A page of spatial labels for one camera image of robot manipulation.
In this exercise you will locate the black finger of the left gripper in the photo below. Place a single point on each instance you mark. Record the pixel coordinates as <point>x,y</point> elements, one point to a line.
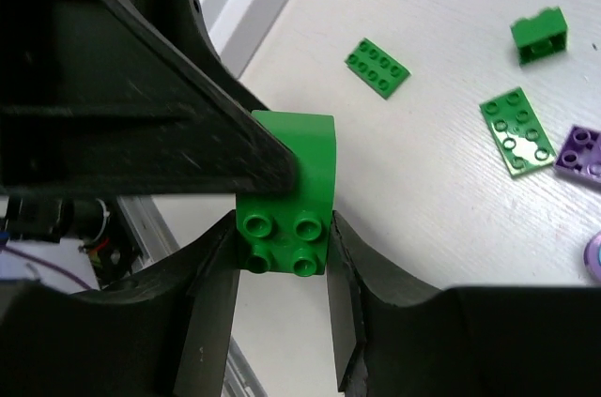
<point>109,98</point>

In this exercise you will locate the green curved lego brick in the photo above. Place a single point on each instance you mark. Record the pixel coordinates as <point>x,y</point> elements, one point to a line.
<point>290,233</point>

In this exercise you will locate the green lego plate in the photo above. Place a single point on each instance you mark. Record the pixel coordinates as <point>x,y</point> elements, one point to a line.
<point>517,133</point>
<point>380,71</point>

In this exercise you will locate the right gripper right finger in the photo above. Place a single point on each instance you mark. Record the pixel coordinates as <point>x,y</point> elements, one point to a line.
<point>395,335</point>

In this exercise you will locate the purple flat lego plate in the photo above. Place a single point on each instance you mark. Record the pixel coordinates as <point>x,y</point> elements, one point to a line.
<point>579,157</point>

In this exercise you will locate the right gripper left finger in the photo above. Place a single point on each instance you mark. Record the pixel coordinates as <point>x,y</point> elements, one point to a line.
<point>165,331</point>

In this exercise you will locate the purple oval flower lego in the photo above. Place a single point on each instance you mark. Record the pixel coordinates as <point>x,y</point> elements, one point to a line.
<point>591,257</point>

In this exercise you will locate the small green lego brick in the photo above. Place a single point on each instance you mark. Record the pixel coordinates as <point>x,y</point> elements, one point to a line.
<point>540,36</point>

